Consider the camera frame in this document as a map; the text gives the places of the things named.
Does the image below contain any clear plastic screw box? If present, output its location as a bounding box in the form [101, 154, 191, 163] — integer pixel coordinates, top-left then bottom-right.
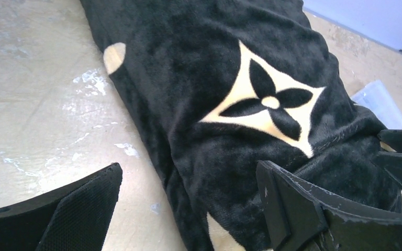
[351, 80, 402, 130]

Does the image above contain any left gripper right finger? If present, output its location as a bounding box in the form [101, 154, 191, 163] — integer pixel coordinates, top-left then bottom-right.
[256, 161, 402, 250]

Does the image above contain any black floral pillowcase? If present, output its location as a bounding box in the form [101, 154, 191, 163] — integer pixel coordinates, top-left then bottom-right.
[81, 1, 402, 250]

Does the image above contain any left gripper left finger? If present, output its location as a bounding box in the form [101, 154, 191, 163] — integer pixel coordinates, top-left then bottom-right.
[0, 163, 122, 251]

